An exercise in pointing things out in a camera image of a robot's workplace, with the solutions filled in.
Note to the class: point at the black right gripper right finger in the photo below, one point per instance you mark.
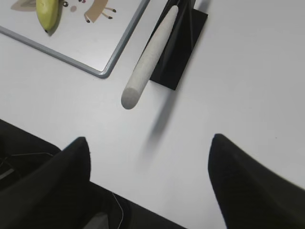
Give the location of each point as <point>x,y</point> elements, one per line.
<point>249,195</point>

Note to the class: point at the grey-rimmed deer cutting board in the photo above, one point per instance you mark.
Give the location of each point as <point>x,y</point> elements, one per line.
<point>88,34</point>

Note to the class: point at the yellow plastic banana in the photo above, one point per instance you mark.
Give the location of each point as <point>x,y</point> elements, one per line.
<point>47,12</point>

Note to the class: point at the black knife stand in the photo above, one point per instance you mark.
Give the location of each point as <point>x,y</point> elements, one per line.
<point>179,47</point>

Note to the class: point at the white-handled kitchen knife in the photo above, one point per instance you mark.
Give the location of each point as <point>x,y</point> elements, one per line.
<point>148,60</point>

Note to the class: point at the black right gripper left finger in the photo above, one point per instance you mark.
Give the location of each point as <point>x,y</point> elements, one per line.
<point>52,197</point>

